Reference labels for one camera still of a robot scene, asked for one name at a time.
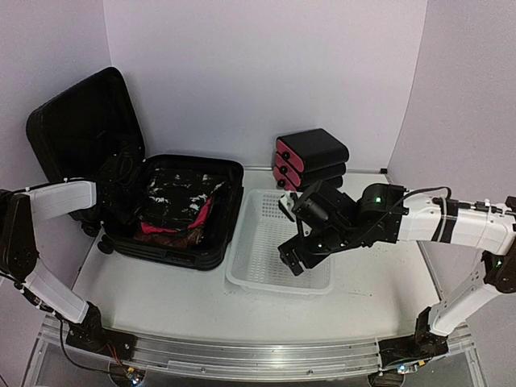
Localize red plaid garment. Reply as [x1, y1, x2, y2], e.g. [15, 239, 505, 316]
[134, 227, 204, 248]

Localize black white splatter jeans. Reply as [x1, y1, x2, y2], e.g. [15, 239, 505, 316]
[139, 168, 227, 231]

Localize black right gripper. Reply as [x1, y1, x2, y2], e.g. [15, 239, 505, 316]
[279, 224, 360, 277]

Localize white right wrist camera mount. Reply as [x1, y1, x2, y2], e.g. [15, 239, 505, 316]
[278, 191, 298, 223]

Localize white perforated plastic basket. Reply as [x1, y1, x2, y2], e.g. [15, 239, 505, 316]
[226, 189, 334, 298]

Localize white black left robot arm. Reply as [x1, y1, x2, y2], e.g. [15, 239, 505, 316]
[1, 151, 141, 360]

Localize aluminium rail frame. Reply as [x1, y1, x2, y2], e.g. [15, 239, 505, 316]
[21, 315, 486, 386]

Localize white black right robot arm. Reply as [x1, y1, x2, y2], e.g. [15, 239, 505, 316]
[278, 181, 515, 366]

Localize black pink drawer organizer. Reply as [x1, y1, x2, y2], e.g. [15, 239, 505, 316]
[273, 128, 349, 192]

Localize pink garment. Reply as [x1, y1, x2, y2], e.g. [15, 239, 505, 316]
[139, 193, 212, 234]

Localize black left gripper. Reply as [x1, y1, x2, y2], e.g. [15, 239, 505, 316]
[106, 181, 151, 225]

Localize black ribbed hard-shell suitcase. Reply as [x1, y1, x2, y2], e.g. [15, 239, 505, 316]
[26, 67, 243, 271]

